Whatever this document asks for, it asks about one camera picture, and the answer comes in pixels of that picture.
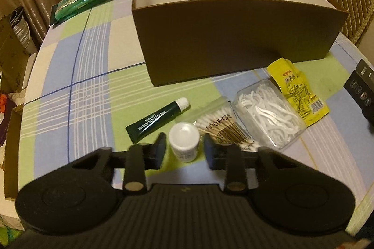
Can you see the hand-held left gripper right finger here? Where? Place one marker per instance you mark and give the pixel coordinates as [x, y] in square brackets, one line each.
[208, 154]

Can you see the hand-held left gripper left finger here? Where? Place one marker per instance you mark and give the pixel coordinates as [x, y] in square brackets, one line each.
[160, 151]

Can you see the small white bottle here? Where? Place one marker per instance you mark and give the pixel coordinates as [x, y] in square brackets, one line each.
[184, 139]

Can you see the dark green lip gel tube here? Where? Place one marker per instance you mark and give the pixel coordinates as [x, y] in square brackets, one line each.
[154, 122]

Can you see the clear floss pick box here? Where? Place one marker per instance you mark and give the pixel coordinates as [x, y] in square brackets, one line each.
[268, 111]

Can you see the brown storage box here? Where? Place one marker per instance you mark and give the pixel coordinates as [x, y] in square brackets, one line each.
[233, 38]

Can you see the black shaver box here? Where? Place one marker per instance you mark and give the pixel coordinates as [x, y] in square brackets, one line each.
[361, 91]

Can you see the desktop with plaid tablecloth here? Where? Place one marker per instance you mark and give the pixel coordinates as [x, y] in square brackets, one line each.
[87, 111]

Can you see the cotton swab bag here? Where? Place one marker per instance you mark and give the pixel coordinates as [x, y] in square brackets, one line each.
[219, 123]

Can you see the yellow snack packet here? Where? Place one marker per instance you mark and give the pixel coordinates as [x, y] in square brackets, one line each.
[298, 88]

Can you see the open cardboard box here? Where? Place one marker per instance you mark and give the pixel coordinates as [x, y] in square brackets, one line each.
[13, 149]

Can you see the green wet wipes pack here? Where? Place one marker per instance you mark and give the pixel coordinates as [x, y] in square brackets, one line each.
[81, 0]

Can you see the stacked cardboard boxes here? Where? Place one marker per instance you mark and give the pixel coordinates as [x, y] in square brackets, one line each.
[14, 47]

